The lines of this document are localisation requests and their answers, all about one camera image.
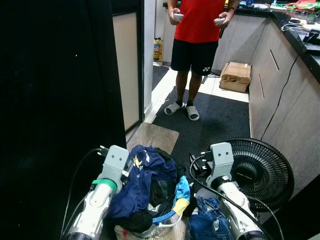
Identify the navy blue garment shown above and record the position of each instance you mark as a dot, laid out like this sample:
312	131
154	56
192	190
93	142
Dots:
145	185

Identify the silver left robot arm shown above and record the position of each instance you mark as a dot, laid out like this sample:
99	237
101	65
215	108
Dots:
95	210

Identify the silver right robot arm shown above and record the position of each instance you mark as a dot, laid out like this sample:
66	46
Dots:
236	205

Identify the light blue yellow garment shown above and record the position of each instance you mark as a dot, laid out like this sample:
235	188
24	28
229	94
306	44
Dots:
181	197

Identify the dark grey carpet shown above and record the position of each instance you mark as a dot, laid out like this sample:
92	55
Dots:
210	122

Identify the black garment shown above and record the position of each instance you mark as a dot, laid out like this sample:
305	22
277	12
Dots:
161	194

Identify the white slipper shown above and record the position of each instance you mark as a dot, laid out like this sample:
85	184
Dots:
172	108
192	113

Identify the brown door mat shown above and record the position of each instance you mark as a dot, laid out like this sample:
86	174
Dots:
152	137

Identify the blue denim jeans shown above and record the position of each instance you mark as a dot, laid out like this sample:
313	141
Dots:
207	224

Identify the black floor fan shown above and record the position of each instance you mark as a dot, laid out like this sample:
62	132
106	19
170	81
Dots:
262	172

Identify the clear plastic laundry bag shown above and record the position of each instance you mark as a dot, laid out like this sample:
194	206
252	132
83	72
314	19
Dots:
150	233

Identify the brown cardboard box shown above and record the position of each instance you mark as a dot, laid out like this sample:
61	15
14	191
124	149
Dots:
235	76

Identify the wooden counter with black top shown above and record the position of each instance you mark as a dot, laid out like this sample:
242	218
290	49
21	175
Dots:
287	100

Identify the beige door panel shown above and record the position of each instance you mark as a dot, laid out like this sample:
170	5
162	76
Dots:
127	67

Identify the yellow bottle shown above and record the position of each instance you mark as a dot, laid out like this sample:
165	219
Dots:
157	50

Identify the person in red shirt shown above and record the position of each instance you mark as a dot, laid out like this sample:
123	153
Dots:
197	20

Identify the white handheld controller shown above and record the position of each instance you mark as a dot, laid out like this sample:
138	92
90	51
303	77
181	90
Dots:
220	21
178	16

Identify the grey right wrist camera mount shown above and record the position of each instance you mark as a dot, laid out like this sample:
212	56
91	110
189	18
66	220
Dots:
221	156

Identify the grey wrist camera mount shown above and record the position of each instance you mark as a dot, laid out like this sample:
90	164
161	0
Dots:
221	156
116	160

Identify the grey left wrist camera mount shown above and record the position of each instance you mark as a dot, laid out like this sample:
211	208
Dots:
116	160

